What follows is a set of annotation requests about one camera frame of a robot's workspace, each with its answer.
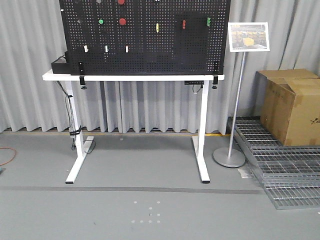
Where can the lower red mushroom button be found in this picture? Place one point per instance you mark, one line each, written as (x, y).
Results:
(122, 21)

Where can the red mushroom button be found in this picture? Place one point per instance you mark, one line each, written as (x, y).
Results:
(122, 21)
(121, 2)

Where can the upper red mushroom button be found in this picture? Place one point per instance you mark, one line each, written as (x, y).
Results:
(121, 2)

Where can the desk control panel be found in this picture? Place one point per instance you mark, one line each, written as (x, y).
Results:
(193, 82)

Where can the right black table clamp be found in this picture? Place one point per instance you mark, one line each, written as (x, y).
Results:
(215, 76)

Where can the black table clamp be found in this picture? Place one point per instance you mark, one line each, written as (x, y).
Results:
(82, 75)
(215, 76)

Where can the white standing desk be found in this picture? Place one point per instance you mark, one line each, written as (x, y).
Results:
(82, 147)

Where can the black perforated pegboard panel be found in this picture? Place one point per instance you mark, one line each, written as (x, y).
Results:
(172, 51)

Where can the left black table clamp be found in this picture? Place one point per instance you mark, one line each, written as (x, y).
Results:
(82, 75)

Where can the black box on desk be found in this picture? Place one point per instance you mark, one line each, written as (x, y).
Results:
(61, 66)

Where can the large cardboard box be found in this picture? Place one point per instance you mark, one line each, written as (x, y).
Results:
(291, 107)

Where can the metal floor grating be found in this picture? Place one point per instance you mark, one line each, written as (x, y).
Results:
(289, 175)

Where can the grey curtain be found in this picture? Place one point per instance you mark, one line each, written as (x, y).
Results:
(32, 37)

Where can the red toggle switch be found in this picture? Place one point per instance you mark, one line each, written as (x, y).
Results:
(184, 24)

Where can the white rocker switch left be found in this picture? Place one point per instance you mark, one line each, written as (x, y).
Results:
(85, 48)

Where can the green toggle switch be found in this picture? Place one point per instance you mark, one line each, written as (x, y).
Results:
(208, 21)

